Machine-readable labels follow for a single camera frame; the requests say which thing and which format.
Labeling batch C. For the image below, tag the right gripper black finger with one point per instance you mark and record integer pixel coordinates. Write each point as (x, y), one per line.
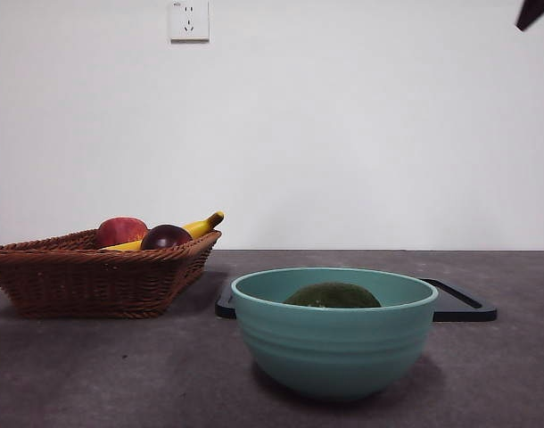
(531, 12)

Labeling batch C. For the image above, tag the green avocado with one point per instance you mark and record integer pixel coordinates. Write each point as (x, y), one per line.
(332, 295)

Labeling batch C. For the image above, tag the teal ribbed bowl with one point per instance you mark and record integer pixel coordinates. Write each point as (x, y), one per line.
(334, 348)

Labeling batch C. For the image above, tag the black rectangular tray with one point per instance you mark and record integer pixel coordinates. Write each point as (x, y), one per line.
(461, 313)

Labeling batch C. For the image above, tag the yellow banana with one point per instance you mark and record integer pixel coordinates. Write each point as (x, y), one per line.
(201, 226)

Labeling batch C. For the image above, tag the dark purple round fruit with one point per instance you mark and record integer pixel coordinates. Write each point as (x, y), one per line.
(165, 237)

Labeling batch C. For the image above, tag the red apple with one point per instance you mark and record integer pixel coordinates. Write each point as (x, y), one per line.
(120, 229)

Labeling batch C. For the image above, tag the brown wicker basket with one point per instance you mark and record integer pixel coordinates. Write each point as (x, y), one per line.
(89, 285)

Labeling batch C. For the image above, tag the white wall socket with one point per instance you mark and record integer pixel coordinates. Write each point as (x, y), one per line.
(189, 22)

